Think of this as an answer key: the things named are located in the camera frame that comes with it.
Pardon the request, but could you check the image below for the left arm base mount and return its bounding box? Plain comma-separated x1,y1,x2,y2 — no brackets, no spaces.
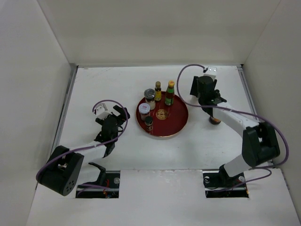
75,162,121,199

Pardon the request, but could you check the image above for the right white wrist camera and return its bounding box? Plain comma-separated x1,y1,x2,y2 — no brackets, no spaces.
204,66,217,80

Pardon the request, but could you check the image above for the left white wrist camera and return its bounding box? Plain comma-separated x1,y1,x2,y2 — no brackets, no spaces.
92,103,111,120

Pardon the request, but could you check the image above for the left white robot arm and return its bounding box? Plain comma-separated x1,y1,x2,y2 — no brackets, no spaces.
36,105,130,196

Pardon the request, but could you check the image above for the jar with white red lid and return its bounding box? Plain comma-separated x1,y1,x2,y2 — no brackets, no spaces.
138,103,151,121

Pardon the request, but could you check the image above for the small yellow label sauce bottle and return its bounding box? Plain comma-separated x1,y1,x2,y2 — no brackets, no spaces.
155,81,162,102

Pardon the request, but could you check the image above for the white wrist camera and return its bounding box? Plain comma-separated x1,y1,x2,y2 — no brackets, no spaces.
204,66,217,80
92,103,111,120

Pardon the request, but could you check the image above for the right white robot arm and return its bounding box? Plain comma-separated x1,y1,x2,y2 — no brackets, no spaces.
190,76,280,187

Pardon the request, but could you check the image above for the salt grinder black cap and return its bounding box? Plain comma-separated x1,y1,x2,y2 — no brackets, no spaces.
144,89,156,110

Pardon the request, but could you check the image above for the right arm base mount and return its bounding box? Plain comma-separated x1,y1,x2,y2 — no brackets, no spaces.
203,169,249,198

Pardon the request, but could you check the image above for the yellow cap chili sauce bottle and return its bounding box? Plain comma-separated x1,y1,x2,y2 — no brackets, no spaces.
165,80,175,106

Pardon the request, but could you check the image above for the red round tray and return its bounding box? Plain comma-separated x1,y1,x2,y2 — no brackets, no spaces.
135,91,189,137

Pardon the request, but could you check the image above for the small black cap pepper bottle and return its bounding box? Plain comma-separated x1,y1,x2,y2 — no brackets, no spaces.
144,116,153,131

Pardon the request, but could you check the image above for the red lid sauce jar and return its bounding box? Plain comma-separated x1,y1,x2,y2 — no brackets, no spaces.
209,116,221,125

